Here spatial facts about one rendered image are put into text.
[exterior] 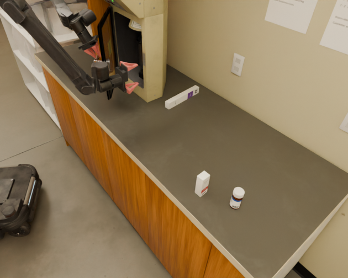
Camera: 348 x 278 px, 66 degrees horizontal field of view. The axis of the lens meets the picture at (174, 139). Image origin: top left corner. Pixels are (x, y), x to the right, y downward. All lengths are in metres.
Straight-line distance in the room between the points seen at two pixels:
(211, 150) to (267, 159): 0.26
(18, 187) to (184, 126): 1.34
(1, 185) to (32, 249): 0.50
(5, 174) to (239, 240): 1.84
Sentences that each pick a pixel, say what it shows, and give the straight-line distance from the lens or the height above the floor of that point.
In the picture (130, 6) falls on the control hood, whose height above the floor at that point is 1.47.
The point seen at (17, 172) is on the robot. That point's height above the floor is 0.24.
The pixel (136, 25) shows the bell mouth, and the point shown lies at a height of 1.34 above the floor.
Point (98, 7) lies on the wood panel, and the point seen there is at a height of 1.37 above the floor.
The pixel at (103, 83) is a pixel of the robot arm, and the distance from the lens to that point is 1.23.
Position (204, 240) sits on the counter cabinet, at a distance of 1.17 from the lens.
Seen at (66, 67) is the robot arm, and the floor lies 1.30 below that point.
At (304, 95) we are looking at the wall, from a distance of 1.41.
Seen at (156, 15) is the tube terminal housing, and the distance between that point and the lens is 1.41.
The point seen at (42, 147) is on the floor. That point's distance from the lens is 2.88.
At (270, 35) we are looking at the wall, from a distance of 1.43.
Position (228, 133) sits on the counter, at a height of 0.94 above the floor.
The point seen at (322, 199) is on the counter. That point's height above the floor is 0.94.
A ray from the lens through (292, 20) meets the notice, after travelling 1.36.
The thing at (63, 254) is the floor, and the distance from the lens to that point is 2.13.
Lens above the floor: 1.83
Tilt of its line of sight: 42 degrees down
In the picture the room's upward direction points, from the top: 3 degrees clockwise
